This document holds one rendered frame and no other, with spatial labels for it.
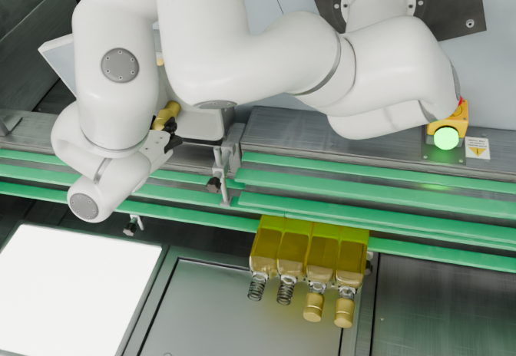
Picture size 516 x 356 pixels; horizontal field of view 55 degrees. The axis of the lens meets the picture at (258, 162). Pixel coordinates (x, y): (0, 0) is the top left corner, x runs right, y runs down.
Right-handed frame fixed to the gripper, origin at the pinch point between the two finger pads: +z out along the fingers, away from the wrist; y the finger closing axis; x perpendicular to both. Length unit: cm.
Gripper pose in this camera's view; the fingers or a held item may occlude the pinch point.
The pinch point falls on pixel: (160, 126)
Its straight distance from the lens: 102.5
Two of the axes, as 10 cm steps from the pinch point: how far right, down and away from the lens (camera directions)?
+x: -0.4, -8.6, -5.0
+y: 9.7, 0.9, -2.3
